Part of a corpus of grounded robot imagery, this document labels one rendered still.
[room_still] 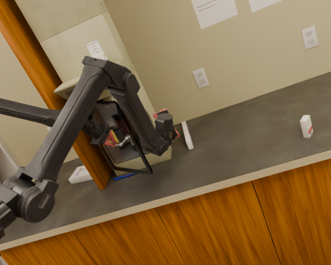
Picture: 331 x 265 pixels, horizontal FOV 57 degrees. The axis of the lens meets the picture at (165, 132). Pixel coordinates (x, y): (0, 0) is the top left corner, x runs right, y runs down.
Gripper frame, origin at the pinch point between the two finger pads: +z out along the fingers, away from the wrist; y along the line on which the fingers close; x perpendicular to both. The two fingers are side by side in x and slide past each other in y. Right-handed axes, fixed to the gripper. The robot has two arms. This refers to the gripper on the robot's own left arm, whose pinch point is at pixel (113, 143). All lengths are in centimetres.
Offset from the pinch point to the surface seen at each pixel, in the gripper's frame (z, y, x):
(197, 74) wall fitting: 32, -65, 2
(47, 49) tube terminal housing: -40, -26, -20
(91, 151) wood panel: 6.2, 1.4, -25.3
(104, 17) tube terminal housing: -34, -42, 5
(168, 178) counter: 27.3, 3.2, 13.9
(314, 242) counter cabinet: 83, 5, 64
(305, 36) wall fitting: 48, -95, 53
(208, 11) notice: 8, -87, 16
